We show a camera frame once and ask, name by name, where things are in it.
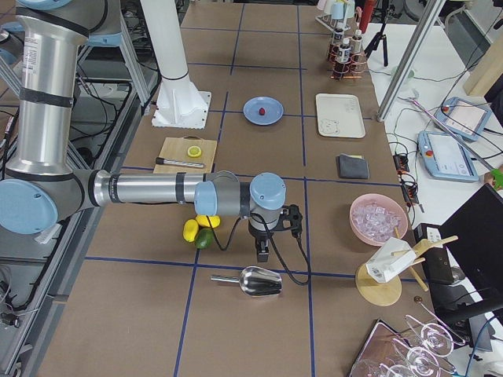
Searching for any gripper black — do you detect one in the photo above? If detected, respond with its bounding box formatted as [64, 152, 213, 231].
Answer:
[248, 221, 274, 262]

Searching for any blue plate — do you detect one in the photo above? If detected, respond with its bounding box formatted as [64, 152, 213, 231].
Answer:
[243, 97, 284, 126]

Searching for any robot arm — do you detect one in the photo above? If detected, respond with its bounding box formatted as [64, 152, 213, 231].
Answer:
[1, 1, 286, 262]

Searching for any steel ice scoop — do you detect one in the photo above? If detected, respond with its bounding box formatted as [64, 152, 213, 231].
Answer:
[211, 266, 283, 297]

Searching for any green lime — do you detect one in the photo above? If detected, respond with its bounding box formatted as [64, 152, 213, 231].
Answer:
[194, 228, 214, 250]

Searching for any yellow lemon large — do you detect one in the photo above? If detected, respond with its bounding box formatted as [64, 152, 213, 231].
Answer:
[195, 214, 221, 228]

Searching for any yellow lemon small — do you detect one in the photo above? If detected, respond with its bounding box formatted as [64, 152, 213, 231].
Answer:
[182, 219, 199, 243]

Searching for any pink bowl of ice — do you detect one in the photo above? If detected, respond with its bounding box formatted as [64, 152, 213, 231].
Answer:
[349, 193, 409, 246]

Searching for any grey folded cloth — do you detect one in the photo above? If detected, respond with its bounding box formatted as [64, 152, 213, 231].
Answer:
[336, 154, 369, 179]

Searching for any lemon half slice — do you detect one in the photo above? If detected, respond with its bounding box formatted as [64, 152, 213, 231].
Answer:
[186, 145, 203, 158]

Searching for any round wooden stand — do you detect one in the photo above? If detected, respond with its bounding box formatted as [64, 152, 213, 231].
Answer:
[355, 236, 458, 306]

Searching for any wooden cutting board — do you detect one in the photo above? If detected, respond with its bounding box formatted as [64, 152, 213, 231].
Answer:
[153, 137, 218, 174]

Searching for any white paper carton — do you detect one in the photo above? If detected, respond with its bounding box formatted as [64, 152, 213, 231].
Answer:
[365, 237, 416, 284]

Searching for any cream bear tray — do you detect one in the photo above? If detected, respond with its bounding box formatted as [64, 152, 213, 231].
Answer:
[315, 93, 365, 138]

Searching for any wine glass lower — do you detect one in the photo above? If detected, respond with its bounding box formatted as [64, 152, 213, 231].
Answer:
[391, 339, 440, 377]

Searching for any wine glass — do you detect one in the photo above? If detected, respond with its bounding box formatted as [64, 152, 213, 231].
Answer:
[391, 339, 440, 377]
[402, 314, 466, 358]

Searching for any wine glass upper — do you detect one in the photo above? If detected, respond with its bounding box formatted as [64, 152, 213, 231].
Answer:
[402, 314, 466, 358]

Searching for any teach pendant near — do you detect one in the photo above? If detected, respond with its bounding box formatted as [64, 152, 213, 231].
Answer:
[417, 131, 479, 182]

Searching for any teach pendant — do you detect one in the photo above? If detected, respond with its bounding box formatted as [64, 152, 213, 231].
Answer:
[417, 131, 479, 182]
[435, 97, 492, 141]

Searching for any dark tea bottle right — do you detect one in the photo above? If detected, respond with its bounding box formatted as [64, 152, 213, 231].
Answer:
[336, 38, 351, 64]

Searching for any dark tea bottle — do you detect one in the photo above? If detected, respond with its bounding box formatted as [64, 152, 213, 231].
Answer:
[351, 29, 362, 54]
[332, 25, 344, 54]
[336, 38, 351, 64]

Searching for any black monitor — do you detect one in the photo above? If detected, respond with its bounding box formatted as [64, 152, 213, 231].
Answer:
[430, 184, 502, 324]

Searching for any dark tea bottle left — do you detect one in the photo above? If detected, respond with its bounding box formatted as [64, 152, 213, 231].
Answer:
[332, 25, 344, 54]

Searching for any dark tea bottle rear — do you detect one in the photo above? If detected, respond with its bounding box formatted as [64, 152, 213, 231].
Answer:
[351, 29, 362, 54]

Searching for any teach pendant far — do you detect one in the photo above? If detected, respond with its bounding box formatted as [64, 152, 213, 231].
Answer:
[435, 97, 492, 141]

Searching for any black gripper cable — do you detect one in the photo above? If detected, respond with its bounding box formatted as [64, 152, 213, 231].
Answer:
[206, 203, 312, 286]

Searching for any steel knife handle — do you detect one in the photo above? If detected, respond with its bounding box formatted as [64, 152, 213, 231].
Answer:
[155, 156, 205, 169]

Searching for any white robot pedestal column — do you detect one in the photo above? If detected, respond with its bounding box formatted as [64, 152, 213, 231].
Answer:
[142, 1, 211, 129]

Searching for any copper wire bottle rack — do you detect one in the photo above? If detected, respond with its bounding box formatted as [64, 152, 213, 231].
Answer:
[329, 46, 367, 80]

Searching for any aluminium frame post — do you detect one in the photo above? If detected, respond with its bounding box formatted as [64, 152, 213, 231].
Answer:
[376, 0, 446, 122]

